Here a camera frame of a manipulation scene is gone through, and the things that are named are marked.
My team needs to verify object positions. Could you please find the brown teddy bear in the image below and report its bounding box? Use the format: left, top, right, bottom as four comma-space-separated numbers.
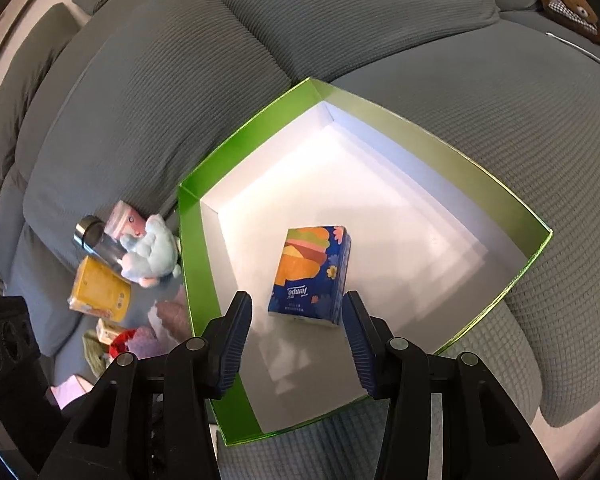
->
541, 0, 600, 45

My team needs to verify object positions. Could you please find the grey fabric sofa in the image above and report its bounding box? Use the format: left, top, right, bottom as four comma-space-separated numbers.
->
0, 0, 600, 480

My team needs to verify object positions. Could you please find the yellow white fluffy towel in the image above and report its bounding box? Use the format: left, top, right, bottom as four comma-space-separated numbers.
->
96, 318, 125, 346

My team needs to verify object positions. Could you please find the green white cardboard box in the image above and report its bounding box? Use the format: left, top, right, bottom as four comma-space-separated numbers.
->
178, 78, 553, 445

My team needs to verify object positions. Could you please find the green fluffy towel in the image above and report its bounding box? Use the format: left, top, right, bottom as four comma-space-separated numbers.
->
82, 330, 112, 379

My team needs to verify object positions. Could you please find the yellow paper food cup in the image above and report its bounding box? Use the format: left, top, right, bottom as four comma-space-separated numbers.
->
68, 256, 132, 323

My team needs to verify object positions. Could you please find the pink gum jar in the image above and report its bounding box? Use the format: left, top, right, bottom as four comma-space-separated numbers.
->
104, 200, 146, 240

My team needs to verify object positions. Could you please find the white blue plush toy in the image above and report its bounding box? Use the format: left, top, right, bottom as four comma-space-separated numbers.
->
120, 214, 182, 288

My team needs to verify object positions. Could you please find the pink floral garment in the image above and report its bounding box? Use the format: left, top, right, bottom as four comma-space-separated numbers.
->
50, 375, 94, 410

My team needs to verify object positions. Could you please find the purple mesh bath scrunchie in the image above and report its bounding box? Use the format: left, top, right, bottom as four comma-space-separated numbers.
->
126, 301, 193, 359

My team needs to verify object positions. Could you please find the clear bottle steel cap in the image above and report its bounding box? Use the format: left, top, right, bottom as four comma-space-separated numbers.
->
73, 216, 126, 275

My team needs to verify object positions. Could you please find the red white knitted sock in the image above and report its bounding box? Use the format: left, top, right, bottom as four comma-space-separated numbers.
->
108, 330, 136, 359

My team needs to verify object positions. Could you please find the blue tissue pack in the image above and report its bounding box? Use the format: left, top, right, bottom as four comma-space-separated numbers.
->
268, 226, 351, 326

